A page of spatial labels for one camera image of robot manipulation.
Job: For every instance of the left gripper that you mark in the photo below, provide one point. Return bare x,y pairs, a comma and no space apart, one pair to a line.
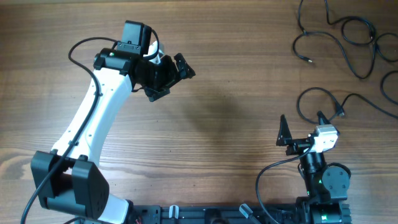
171,75

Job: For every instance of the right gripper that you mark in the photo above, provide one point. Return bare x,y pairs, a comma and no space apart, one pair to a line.
285,139

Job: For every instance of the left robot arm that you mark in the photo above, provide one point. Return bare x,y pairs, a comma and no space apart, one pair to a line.
67,178

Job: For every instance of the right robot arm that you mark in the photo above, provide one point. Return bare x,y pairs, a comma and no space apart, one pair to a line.
327,184

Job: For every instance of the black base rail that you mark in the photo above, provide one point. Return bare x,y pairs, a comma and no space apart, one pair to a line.
276,213

